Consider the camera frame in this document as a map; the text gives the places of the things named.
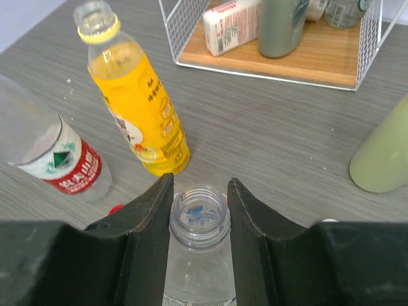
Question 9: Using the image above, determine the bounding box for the clear glass jar on shelf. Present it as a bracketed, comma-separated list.
[325, 0, 372, 29]

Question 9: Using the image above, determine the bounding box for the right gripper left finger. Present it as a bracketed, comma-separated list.
[1, 173, 174, 305]

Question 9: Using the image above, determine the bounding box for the green squeeze bottle beige cap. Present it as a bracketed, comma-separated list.
[349, 96, 407, 193]

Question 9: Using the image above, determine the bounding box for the clear red-label water bottle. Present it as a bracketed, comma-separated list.
[1, 76, 112, 201]

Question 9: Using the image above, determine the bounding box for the white red small box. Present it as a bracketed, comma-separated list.
[202, 0, 261, 57]

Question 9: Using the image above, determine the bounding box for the clear plastic cup on shelf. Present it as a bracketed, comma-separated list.
[305, 0, 328, 22]

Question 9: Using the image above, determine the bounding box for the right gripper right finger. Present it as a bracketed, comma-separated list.
[227, 178, 407, 305]

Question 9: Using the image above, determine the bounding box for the grey green bottle on shelf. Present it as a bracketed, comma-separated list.
[258, 0, 309, 58]

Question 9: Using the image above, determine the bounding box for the red bottle cap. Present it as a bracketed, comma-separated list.
[109, 205, 124, 215]

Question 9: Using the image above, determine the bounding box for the yellow honey pomelo drink bottle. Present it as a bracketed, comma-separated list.
[73, 1, 191, 177]

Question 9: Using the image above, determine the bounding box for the white wire shelf rack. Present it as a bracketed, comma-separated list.
[159, 1, 407, 91]

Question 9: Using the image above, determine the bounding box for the clear blue-label water bottle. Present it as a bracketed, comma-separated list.
[163, 184, 237, 305]

